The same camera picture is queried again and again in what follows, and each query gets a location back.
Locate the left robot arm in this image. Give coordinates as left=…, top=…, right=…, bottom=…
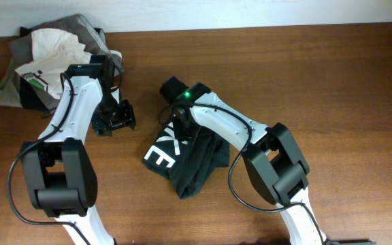
left=17, top=55, right=136, bottom=244

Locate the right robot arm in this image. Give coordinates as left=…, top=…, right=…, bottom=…
left=159, top=78, right=329, bottom=244

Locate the light grey folded garment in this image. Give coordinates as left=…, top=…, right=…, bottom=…
left=0, top=58, right=22, bottom=108

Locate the white folded shirt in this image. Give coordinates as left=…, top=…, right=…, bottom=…
left=16, top=28, right=93, bottom=99

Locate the dark green t-shirt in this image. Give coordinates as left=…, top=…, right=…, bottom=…
left=142, top=118, right=230, bottom=199

